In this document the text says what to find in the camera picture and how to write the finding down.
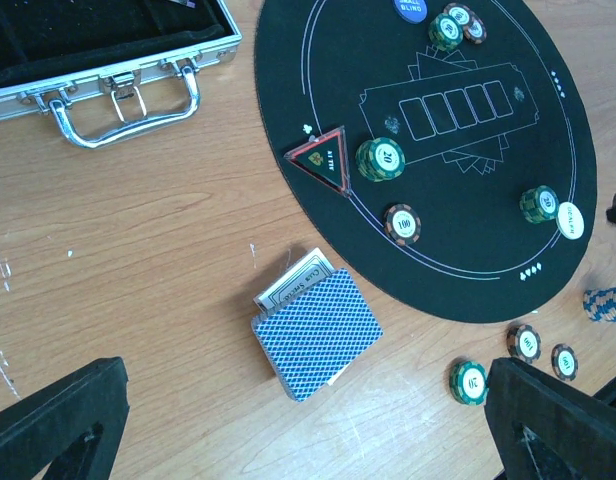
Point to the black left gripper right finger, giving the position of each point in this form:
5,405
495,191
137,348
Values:
544,428

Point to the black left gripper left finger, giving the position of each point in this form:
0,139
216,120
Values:
71,429

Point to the single brown chip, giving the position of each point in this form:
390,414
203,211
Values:
402,224
564,362

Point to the green poker chip stack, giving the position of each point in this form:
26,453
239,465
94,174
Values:
468,383

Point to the brown poker chip stack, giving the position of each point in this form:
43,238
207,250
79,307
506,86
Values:
524,343

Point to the blue poker chip stack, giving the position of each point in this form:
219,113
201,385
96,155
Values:
600,304

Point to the white dealer button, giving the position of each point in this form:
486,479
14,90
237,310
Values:
570,221

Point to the green chips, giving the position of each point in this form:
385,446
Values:
539,204
380,159
445,32

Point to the blue-backed card deck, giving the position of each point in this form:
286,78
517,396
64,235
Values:
311,338

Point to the red triangular all-in marker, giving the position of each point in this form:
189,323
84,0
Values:
325,158

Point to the brown chip top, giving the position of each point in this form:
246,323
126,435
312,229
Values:
476,31
461,13

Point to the purple small blind button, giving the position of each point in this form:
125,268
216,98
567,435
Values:
411,11

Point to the white playing card box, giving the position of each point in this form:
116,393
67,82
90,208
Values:
312,268

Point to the black round poker mat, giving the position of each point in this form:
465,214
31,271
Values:
479,126

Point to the aluminium poker chip case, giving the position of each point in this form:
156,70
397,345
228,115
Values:
54,54

